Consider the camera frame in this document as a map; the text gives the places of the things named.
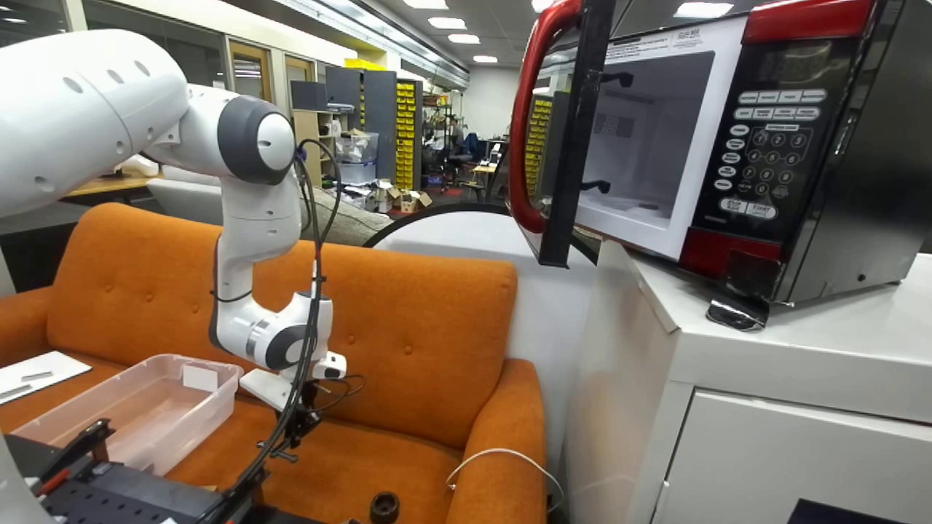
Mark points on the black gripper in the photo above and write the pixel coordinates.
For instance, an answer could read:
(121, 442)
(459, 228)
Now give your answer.
(305, 410)

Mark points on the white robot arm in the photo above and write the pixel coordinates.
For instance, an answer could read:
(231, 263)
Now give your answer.
(252, 215)

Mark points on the white paper label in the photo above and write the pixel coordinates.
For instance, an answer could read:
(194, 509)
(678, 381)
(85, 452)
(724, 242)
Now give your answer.
(198, 381)

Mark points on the small black round bearing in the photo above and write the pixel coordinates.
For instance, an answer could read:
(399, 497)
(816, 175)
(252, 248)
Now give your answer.
(386, 509)

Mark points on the clear plastic bin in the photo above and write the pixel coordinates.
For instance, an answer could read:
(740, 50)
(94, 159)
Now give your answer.
(127, 410)

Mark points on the orange fabric sofa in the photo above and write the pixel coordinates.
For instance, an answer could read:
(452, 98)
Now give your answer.
(410, 331)

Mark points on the black mounting platform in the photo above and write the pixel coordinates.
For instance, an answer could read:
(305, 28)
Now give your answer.
(107, 497)

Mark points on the grey cushion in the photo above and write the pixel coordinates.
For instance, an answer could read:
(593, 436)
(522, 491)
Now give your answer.
(344, 222)

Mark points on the white paper sheet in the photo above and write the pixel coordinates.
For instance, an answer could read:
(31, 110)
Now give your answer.
(46, 375)

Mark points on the wooden desk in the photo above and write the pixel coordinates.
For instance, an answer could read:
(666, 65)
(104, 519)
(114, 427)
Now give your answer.
(107, 188)

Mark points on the yellow and black sign column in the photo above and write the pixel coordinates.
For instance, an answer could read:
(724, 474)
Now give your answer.
(407, 135)

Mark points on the black vertical pole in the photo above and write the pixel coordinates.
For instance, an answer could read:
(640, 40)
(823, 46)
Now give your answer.
(577, 146)

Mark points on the white cabinet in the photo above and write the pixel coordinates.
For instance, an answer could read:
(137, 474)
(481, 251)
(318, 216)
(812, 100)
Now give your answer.
(777, 447)

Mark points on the red and black microwave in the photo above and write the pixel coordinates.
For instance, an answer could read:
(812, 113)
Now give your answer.
(825, 146)

